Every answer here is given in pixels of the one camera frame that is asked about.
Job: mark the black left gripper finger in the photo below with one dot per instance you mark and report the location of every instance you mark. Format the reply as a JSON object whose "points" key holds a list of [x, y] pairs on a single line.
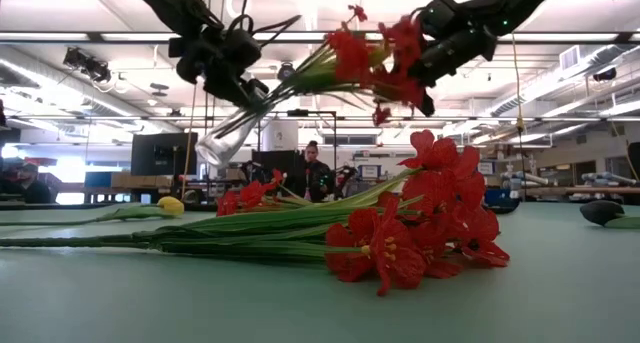
{"points": [[230, 93], [257, 89]]}

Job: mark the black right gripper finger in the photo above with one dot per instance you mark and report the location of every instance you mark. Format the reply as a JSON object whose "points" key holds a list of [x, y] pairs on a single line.
{"points": [[426, 103]]}

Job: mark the clear glass vase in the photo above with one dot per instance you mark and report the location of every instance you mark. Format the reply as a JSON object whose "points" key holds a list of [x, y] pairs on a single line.
{"points": [[220, 145]]}

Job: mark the yellow artificial tulip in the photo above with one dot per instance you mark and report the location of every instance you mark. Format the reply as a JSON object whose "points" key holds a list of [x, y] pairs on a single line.
{"points": [[171, 205]]}

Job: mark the dark green artificial tulip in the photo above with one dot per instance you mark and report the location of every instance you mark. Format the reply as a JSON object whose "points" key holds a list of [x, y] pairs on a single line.
{"points": [[600, 212]]}

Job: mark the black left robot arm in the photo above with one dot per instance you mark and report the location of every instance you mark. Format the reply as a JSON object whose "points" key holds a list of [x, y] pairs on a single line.
{"points": [[165, 3]]}

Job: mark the round black ceiling device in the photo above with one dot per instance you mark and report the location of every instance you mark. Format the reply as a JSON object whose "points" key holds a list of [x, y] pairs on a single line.
{"points": [[286, 71]]}

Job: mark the white cylinder tank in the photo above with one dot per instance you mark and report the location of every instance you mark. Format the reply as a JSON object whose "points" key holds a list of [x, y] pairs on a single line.
{"points": [[281, 135]]}

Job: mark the black panel screen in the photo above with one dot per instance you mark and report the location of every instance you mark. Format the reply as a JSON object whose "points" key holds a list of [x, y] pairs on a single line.
{"points": [[280, 159]]}

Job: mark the black monitor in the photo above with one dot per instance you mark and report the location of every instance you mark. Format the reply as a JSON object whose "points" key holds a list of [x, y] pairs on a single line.
{"points": [[165, 153]]}

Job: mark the white sign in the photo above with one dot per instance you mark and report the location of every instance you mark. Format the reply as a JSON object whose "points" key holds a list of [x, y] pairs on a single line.
{"points": [[369, 171]]}

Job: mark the black overhead beam with lights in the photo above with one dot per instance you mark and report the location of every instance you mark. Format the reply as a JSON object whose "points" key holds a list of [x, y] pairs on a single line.
{"points": [[550, 36]]}

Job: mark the person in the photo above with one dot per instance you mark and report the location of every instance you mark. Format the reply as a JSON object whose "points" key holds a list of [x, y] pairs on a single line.
{"points": [[317, 178], [35, 190]]}

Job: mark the brown cardboard box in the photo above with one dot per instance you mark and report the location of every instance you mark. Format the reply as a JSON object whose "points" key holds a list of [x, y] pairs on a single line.
{"points": [[140, 179]]}

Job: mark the wooden background workbench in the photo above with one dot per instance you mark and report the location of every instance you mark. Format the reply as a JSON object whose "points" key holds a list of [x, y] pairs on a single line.
{"points": [[575, 189]]}

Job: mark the pale background robot arms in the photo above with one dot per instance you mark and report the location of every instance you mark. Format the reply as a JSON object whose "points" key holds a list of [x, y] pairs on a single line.
{"points": [[607, 179]]}

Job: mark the black metal frame stand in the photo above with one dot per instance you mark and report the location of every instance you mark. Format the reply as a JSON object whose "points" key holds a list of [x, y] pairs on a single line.
{"points": [[310, 112]]}

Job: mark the black ceiling-mounted camera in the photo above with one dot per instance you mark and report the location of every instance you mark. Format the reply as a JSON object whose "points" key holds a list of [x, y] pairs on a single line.
{"points": [[80, 59]]}

